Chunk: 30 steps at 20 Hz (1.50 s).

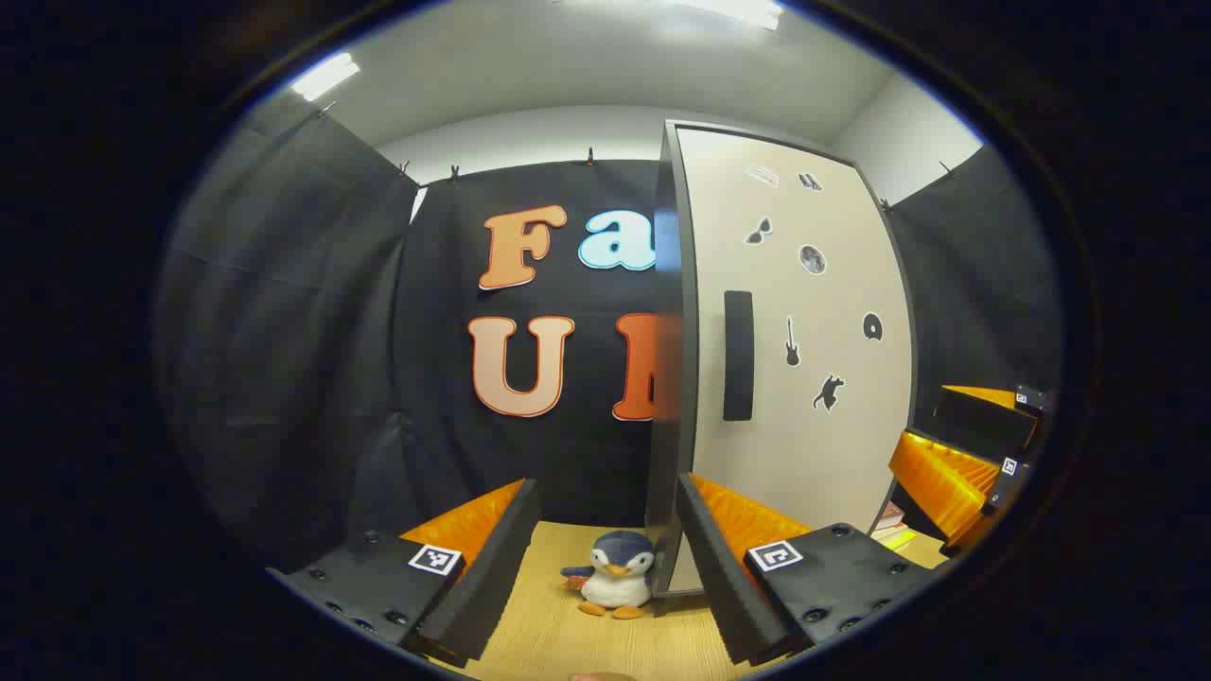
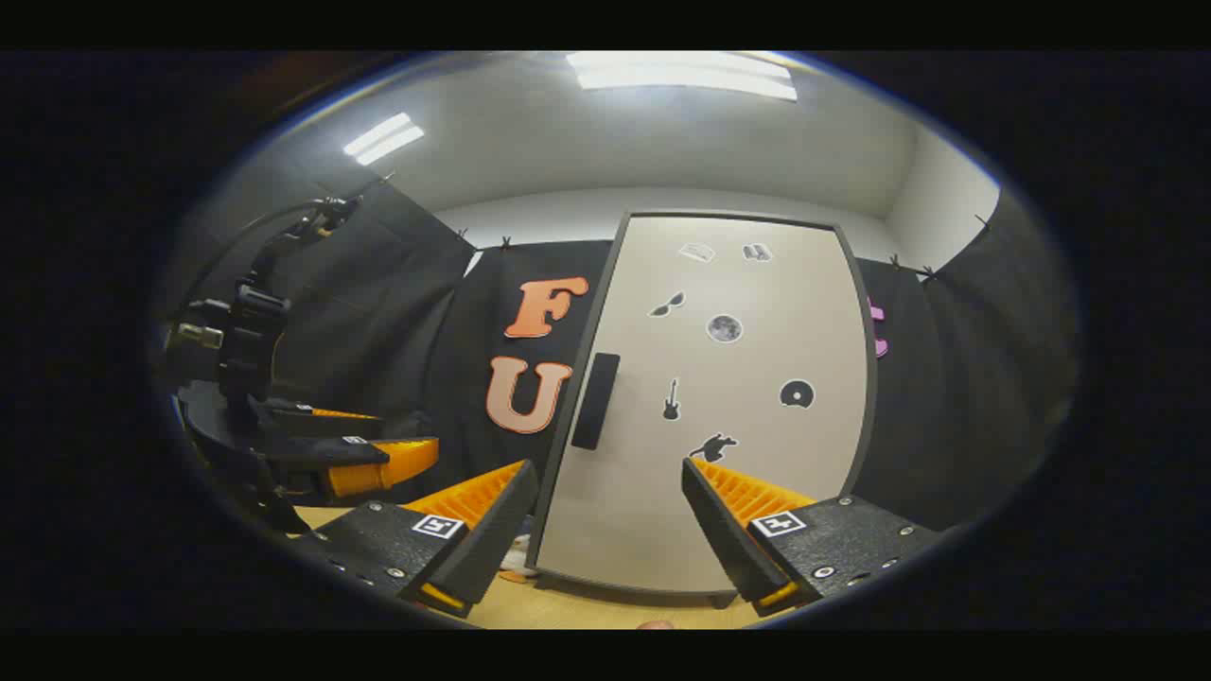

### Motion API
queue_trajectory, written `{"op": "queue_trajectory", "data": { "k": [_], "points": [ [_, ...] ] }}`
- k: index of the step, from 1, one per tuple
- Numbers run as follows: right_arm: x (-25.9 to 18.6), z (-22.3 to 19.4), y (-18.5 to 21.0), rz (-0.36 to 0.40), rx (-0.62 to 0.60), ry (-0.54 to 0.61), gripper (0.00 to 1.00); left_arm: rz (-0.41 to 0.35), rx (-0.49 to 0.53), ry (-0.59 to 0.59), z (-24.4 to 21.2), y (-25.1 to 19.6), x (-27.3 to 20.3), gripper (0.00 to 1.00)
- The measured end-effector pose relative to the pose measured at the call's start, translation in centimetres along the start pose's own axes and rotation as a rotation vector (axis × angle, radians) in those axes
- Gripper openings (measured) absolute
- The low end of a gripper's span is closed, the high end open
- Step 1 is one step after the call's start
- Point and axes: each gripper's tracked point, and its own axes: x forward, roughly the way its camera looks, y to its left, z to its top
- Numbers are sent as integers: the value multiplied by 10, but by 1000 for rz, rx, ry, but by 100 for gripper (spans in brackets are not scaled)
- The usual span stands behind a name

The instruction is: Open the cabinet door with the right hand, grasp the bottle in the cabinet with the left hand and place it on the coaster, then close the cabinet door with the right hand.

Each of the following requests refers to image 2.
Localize black backdrop cloth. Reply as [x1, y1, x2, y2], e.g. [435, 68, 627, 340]
[156, 175, 1079, 531]

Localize ceiling light panel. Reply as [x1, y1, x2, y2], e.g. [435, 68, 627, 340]
[566, 51, 799, 102]
[342, 112, 426, 167]

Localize light grey cabinet door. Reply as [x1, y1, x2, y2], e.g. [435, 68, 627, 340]
[525, 210, 879, 599]

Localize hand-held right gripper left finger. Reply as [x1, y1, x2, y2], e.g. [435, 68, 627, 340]
[289, 460, 540, 620]

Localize dark grey cabinet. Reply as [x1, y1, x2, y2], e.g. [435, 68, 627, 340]
[523, 208, 881, 611]

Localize small white toy figure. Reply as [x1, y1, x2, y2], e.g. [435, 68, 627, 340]
[499, 534, 535, 585]

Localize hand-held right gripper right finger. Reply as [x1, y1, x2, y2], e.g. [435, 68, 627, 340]
[681, 458, 947, 618]

